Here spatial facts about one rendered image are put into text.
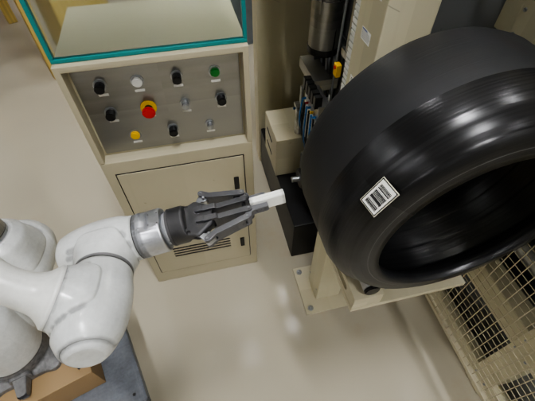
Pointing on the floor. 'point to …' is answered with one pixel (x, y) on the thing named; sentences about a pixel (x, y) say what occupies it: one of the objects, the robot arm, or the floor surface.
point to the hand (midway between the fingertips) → (267, 200)
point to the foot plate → (312, 305)
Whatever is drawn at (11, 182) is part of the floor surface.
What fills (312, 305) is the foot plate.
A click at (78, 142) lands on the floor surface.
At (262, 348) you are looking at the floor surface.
